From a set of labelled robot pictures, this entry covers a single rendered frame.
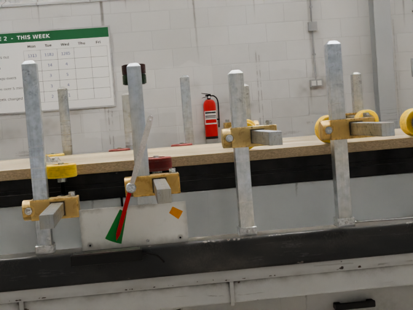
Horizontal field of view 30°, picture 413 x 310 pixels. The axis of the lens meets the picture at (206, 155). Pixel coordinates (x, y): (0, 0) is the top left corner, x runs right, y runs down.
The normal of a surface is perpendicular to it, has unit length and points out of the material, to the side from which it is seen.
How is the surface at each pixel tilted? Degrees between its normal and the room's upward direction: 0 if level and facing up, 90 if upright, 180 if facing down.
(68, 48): 90
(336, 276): 90
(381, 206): 90
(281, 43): 90
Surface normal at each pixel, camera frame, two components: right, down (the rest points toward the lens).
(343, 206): 0.10, 0.04
